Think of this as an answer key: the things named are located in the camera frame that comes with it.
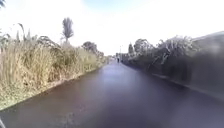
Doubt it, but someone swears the dark asphalt path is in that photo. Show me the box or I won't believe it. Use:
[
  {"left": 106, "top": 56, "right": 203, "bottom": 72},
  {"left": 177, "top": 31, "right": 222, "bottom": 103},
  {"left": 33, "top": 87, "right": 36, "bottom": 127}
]
[{"left": 0, "top": 61, "right": 224, "bottom": 128}]

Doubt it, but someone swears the tall slim tree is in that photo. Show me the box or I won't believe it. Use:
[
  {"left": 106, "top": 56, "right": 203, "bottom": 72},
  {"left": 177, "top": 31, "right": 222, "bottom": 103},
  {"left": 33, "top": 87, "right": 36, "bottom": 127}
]
[{"left": 61, "top": 17, "right": 75, "bottom": 44}]

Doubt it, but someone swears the row of bushes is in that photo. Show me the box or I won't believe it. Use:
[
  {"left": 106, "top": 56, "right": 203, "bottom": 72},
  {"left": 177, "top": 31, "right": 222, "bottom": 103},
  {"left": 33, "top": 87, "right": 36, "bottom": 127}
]
[{"left": 119, "top": 35, "right": 201, "bottom": 76}]

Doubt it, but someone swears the dark wall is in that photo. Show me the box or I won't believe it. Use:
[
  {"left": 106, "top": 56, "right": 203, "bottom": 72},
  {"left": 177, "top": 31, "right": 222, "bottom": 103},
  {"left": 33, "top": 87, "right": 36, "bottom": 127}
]
[{"left": 146, "top": 30, "right": 224, "bottom": 101}]

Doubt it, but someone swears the tall reed grass bank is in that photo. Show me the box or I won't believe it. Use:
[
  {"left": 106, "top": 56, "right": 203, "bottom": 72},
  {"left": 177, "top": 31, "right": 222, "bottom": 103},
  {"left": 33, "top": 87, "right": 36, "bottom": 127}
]
[{"left": 0, "top": 23, "right": 109, "bottom": 111}]

